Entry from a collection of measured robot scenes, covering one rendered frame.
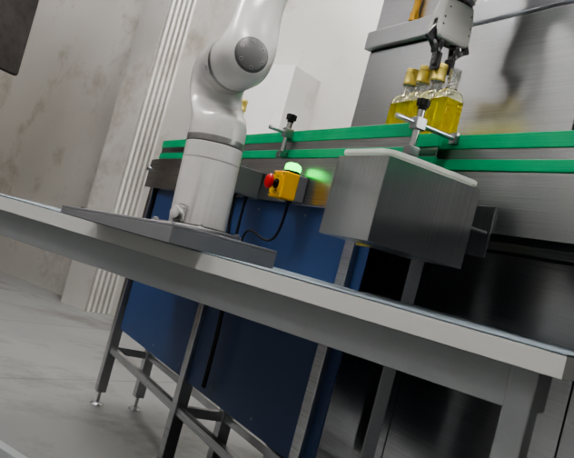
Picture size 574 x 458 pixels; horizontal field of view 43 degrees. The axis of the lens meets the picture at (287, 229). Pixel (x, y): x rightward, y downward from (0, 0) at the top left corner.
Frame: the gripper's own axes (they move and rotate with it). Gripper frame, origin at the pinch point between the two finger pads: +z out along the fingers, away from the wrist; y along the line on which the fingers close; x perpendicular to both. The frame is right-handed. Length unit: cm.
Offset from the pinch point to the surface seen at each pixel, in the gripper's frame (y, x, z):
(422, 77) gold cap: 1.3, -4.5, 3.4
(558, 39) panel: -11.9, 23.3, -7.5
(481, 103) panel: -12.1, 3.5, 6.0
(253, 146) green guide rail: 13, -67, 24
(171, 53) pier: -59, -428, -81
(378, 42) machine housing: -14, -53, -18
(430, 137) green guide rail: 6.3, 11.3, 20.9
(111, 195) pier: -43, -426, 42
